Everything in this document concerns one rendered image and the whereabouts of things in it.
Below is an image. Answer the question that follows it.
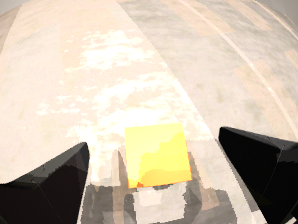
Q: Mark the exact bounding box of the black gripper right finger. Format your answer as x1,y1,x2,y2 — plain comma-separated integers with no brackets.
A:
218,127,298,224

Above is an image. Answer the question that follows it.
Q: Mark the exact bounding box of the orange block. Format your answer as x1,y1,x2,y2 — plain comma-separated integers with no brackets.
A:
125,123,193,188

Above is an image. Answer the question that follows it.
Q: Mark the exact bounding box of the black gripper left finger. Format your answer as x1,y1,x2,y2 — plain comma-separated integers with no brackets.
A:
0,141,90,224

